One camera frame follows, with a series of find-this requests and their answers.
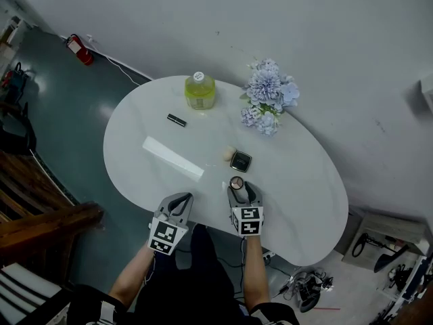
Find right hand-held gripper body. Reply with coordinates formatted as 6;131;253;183
230;200;265;238

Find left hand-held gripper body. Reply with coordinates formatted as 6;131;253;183
147;211;189;257

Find black square compact case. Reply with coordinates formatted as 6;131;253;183
229;150;252;173

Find small black rectangular stick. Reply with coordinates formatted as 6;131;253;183
166;113;187;127

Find person's right forearm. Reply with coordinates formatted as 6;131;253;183
242;234;271;313

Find person's left forearm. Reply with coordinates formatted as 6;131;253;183
108;245;157;306

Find white kidney-shaped table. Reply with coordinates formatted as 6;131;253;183
103;75;349;267

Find person's black clothing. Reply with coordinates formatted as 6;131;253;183
67;223;298;325

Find black wheeled floor robot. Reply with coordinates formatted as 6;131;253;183
280;269;334;313

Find green drink bottle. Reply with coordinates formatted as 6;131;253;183
184;71;217;110

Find blue artificial flowers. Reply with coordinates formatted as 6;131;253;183
239;58;300;137

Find dark wooden furniture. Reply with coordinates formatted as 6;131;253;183
0;150;104;284

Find black tapered stand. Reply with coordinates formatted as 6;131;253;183
373;244;410;274

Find grey shelf cabinet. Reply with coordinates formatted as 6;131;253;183
341;211;429;272

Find white striped seat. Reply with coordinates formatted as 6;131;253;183
0;262;72;325

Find black chair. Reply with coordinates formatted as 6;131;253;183
0;102;38;155

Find red fire extinguisher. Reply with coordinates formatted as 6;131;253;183
66;33;95;66

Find dark floor cleaning machine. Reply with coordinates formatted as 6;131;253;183
1;62;33;98

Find black loop strap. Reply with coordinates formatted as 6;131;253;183
351;232;373;259

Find white wall cable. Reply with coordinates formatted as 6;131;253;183
91;42;143;87

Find white wall switch box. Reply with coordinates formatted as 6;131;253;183
419;76;433;111

